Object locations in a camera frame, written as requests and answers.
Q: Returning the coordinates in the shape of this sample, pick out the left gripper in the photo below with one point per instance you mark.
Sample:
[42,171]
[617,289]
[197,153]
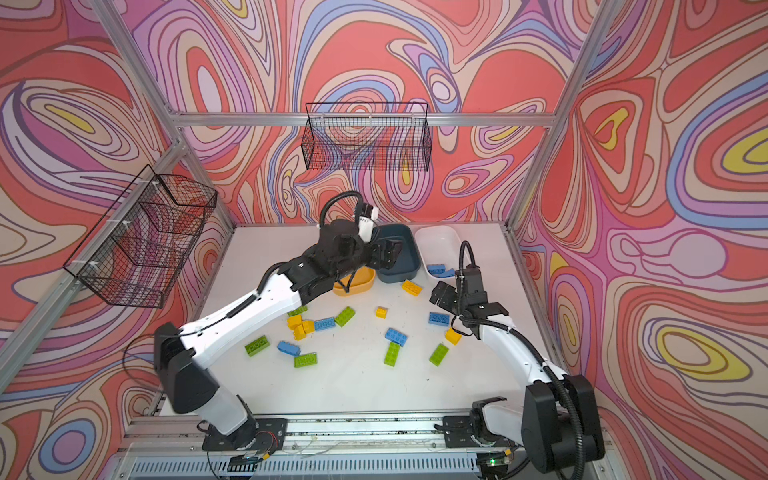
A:
[388,258]

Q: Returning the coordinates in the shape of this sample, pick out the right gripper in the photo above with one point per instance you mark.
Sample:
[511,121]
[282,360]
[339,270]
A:
[444,302]

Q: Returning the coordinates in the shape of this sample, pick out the yellow sloped lego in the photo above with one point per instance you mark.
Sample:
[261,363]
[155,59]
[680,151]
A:
[412,288]

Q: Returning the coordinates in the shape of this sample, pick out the green lego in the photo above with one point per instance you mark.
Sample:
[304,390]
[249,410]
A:
[392,354]
[257,346]
[305,360]
[438,354]
[344,316]
[298,312]

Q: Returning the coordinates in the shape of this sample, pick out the yellow lego cluster block one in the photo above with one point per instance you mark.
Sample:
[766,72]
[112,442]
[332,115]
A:
[294,321]

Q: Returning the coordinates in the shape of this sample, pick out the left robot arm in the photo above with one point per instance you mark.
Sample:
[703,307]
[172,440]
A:
[184,355]

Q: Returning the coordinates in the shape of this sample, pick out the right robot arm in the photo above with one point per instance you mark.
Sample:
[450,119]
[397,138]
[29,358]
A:
[558,424]

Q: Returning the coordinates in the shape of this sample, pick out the yellow plastic bin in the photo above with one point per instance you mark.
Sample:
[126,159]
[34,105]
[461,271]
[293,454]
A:
[359,282]

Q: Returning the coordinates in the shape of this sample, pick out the white plastic bin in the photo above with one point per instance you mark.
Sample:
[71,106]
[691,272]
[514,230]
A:
[439,244]

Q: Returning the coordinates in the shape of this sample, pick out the dark teal plastic bin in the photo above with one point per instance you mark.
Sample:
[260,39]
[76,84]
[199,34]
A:
[408,262]

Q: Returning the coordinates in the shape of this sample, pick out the yellow lego cluster block two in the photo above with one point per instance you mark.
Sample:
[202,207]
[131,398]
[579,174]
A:
[302,330]

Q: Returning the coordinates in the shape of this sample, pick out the black wire basket back wall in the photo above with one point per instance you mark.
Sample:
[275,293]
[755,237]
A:
[367,136]

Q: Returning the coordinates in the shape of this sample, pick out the black wire basket wall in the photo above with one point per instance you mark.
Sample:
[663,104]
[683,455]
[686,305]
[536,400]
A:
[144,245]
[367,136]

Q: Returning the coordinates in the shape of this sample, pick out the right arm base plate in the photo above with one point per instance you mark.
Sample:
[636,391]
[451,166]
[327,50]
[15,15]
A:
[466,431]

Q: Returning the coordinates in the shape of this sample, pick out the aluminium front rail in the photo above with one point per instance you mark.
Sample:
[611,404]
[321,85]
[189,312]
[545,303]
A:
[399,431]

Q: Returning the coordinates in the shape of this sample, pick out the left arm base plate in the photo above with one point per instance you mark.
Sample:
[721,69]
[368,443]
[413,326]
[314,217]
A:
[265,435]

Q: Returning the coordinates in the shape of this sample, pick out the black wire basket left wall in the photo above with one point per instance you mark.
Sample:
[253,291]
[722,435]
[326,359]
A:
[144,245]

